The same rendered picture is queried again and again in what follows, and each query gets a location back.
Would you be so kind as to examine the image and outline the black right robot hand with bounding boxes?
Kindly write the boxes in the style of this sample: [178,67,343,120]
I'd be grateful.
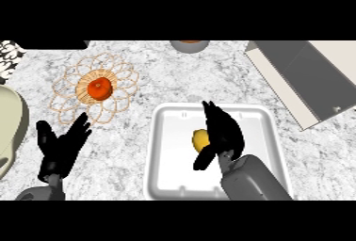
[193,100,247,171]

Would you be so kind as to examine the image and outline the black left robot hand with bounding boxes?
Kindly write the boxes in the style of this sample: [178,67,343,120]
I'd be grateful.
[36,111,94,184]

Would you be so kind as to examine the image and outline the yellow lemon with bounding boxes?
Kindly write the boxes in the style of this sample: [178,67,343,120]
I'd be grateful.
[193,128,212,153]

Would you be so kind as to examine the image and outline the white rectangular tray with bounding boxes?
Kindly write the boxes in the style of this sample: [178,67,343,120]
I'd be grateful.
[144,102,296,201]

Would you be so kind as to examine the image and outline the orange round fruit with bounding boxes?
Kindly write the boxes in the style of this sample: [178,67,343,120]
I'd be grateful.
[86,77,114,102]

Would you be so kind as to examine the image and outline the grey round pot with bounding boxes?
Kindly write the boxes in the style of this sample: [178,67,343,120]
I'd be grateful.
[169,40,212,55]

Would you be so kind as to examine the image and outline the black white patterned cloth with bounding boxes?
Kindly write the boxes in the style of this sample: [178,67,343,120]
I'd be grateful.
[0,40,29,82]

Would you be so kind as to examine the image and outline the black flat appliance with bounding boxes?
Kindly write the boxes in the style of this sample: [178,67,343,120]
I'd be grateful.
[14,40,92,51]

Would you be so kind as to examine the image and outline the tan wire tiered basket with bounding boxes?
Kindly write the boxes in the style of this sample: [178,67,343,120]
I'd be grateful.
[49,52,142,126]

